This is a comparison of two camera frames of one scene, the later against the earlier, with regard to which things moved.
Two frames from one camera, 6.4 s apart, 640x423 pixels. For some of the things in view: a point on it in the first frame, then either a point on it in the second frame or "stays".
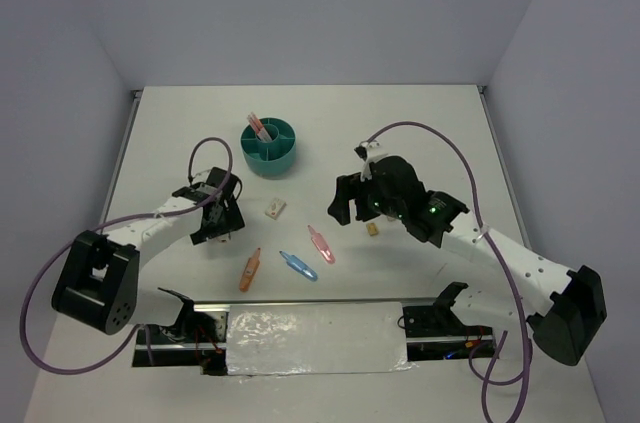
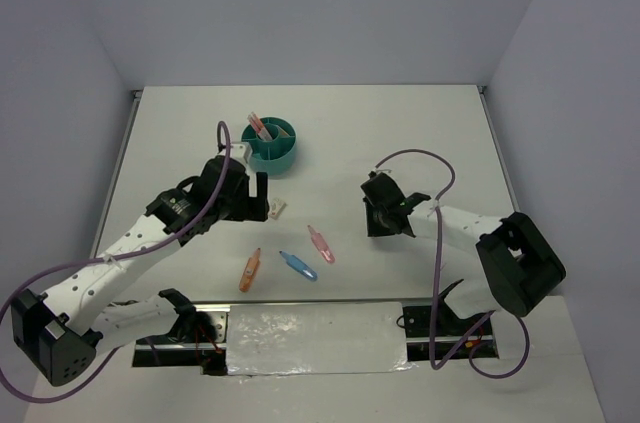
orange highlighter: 250,270 stays
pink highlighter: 322,246 stays
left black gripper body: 229,221 → 234,208
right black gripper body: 372,202 → 377,226
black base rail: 201,339 stays
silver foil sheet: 321,338 stays
